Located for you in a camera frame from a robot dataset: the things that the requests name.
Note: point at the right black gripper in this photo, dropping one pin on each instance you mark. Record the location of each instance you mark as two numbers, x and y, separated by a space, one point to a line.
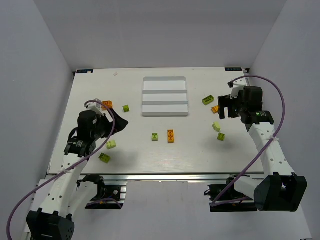
230 107

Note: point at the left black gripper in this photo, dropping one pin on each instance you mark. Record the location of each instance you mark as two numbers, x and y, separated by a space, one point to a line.
109 123

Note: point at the green long lego brick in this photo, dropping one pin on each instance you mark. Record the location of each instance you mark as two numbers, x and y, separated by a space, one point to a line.
207 100

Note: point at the small green lego cube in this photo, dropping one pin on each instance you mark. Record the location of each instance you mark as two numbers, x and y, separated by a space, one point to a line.
126 108

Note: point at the pale green lego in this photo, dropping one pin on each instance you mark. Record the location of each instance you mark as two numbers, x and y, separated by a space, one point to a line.
216 126

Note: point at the pale green lego brick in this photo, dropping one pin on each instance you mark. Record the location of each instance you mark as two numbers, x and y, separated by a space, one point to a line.
111 144

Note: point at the orange square lego brick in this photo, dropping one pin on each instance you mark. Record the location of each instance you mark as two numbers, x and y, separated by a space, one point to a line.
106 104

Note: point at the green square lego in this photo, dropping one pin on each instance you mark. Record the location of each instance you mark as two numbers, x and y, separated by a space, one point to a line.
221 136

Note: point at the dark green lego brick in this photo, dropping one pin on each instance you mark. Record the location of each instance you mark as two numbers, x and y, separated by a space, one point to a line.
104 158

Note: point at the orange yellow long lego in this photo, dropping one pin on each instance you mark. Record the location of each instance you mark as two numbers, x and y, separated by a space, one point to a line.
170 136

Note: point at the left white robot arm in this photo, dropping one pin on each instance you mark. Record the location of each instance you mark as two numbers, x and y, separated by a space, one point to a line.
54 219

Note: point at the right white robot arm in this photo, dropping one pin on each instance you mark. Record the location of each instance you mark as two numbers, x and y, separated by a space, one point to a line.
282 189

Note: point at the green lego with round stud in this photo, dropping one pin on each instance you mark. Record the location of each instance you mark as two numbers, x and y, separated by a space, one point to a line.
154 137

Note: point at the blue label right corner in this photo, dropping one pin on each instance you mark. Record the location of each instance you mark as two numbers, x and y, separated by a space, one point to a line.
233 69

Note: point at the white three-compartment tray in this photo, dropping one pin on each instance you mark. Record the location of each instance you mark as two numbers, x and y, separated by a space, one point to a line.
165 96

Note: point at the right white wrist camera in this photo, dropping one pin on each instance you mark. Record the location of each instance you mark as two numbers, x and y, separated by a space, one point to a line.
236 86

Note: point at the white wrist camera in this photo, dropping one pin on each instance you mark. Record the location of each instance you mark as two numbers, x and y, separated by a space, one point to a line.
236 86
94 106

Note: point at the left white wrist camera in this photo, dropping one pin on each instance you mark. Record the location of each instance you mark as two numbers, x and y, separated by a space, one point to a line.
94 106

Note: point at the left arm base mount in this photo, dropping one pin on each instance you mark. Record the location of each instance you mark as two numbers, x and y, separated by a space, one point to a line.
108 196

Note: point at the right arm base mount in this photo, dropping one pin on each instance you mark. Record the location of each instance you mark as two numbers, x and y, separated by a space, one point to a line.
231 195

